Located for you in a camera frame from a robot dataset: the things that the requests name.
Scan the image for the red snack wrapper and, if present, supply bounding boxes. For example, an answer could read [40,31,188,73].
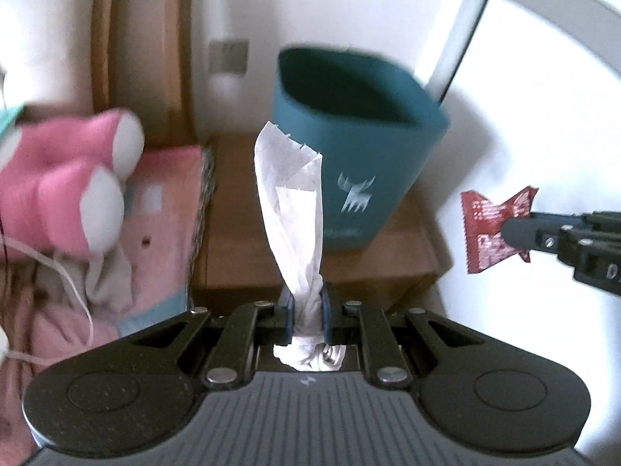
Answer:
[460,186,538,275]

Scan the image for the white tissue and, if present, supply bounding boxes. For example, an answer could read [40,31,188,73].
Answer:
[254,122,346,372]

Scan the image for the teal plastic trash bin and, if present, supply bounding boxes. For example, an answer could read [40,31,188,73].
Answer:
[272,46,449,250]

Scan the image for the wooden nightstand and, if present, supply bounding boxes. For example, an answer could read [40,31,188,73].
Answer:
[191,134,443,315]

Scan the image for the pink bed sheet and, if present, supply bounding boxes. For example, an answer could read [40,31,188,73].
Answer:
[1,146,214,465]

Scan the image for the pink plush toy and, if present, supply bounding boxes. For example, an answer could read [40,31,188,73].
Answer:
[1,108,144,260]

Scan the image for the white door frame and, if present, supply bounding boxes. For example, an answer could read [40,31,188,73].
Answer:
[426,0,488,103]

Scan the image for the grey wall socket plate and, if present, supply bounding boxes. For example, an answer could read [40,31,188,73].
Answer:
[208,40,250,75]

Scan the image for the white charging cable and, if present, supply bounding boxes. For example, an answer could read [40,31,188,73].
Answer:
[0,231,96,365]

